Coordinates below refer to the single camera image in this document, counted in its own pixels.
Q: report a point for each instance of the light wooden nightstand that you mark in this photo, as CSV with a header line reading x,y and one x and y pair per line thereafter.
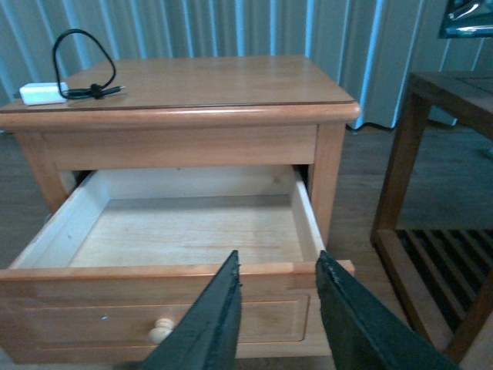
x,y
194,112

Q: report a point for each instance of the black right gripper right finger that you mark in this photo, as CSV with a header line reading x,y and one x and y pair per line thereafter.
x,y
364,334

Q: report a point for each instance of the dark wooden side table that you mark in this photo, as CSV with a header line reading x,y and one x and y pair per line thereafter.
x,y
433,226

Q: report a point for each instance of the white charger block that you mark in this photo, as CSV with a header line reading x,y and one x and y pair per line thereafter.
x,y
42,93

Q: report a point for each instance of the light blue pleated curtain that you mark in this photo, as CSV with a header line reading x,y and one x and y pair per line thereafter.
x,y
368,47

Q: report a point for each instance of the wooden drawer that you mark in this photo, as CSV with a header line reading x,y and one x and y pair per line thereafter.
x,y
120,263

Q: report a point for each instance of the dark object upper corner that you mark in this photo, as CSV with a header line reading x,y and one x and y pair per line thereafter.
x,y
466,19

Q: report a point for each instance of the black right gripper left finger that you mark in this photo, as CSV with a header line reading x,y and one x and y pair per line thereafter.
x,y
207,336

